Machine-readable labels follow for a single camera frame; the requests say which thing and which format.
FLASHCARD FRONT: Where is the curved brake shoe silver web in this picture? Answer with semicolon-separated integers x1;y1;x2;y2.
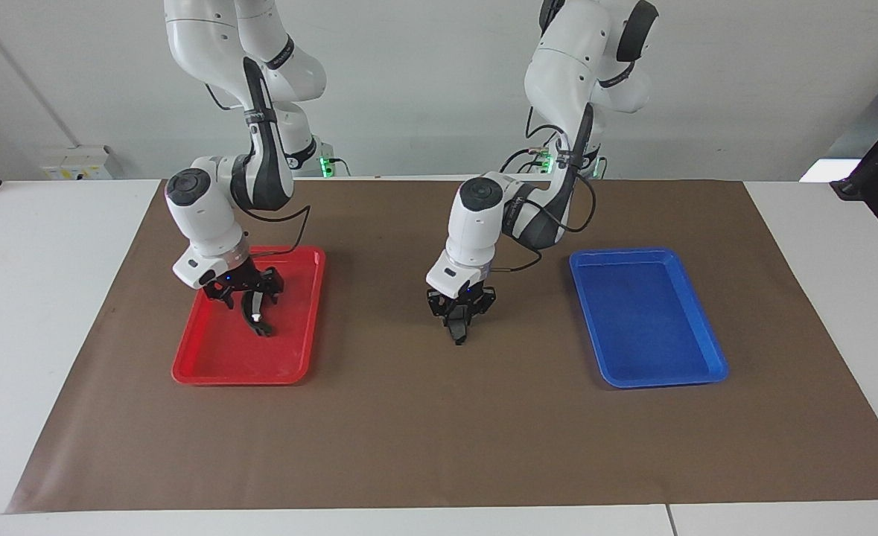
241;287;276;337

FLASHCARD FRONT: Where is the red plastic tray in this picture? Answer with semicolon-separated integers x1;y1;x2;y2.
171;246;326;386

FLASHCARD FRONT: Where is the brown paper table mat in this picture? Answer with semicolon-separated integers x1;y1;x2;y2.
5;179;878;514

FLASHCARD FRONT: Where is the blue plastic tray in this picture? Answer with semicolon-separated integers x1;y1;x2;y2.
569;248;730;389

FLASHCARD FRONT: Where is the white yellow socket box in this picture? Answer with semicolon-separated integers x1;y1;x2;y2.
42;145;124;182

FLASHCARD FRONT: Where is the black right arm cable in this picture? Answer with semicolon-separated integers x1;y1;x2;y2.
205;57;312;259

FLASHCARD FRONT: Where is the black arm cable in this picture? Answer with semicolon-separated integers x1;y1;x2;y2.
492;104;597;273
205;57;312;259

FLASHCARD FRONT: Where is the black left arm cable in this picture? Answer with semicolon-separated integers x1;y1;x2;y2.
492;104;597;273

